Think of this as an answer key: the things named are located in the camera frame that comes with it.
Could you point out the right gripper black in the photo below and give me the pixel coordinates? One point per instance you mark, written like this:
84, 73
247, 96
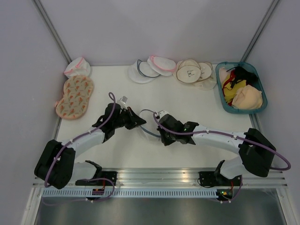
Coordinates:
166, 141

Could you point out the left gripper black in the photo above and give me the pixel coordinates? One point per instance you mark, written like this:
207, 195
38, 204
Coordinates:
134, 120

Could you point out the blue-trimmed white mesh laundry bag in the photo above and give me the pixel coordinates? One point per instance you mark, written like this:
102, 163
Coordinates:
149, 129

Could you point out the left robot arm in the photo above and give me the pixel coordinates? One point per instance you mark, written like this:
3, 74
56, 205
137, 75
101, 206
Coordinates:
57, 166

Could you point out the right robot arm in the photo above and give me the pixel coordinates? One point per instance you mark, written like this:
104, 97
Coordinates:
254, 151

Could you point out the blue-trimmed mesh bag centre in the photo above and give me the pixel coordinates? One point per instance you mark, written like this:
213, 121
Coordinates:
141, 72

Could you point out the pink-trimmed mesh bag centre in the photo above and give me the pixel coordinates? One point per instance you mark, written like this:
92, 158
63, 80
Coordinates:
161, 65

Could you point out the pink-trimmed mesh bag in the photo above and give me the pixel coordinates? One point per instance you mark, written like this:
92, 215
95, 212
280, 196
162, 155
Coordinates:
79, 66
161, 65

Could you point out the floral patterned laundry bag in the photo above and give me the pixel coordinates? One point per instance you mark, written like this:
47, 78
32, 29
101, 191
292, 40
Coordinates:
77, 91

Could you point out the beige laundry bag back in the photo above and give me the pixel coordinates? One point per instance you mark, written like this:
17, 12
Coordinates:
207, 80

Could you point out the beige laundry bag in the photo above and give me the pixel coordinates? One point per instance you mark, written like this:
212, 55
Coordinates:
207, 80
188, 71

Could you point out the beige laundry bag front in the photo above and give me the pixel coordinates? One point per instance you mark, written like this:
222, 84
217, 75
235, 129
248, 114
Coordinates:
188, 71

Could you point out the pink-trimmed mesh bag left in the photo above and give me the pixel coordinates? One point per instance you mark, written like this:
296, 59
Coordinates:
79, 66

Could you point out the yellow bra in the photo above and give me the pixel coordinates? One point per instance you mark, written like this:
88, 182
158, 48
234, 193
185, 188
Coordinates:
230, 87

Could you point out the pale pink bra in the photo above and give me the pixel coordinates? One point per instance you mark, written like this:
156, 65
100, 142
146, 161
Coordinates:
225, 75

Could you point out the peach bra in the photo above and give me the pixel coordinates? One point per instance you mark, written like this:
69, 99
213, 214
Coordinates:
247, 98

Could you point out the black bra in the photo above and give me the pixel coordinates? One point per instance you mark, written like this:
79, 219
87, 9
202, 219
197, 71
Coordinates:
242, 74

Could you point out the teal plastic basket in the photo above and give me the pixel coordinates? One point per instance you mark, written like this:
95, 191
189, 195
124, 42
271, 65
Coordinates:
258, 85

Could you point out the left corner aluminium profile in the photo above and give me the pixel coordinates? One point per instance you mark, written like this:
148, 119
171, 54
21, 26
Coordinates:
46, 19

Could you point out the corner aluminium profile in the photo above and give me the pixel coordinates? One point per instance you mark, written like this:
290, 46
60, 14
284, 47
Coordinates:
46, 19
261, 27

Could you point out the right corner aluminium profile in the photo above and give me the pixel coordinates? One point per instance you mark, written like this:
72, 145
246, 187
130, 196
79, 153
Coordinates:
261, 27

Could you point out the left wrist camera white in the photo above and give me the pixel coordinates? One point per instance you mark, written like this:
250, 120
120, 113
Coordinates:
122, 102

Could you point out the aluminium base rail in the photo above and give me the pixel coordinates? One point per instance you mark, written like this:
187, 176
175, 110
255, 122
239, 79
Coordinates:
185, 178

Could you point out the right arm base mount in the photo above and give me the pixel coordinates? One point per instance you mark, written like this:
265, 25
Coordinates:
207, 179

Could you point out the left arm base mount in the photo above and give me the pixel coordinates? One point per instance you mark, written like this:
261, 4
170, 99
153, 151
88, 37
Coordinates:
106, 178

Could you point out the white slotted cable duct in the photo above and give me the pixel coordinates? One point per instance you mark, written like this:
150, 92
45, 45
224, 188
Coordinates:
135, 193

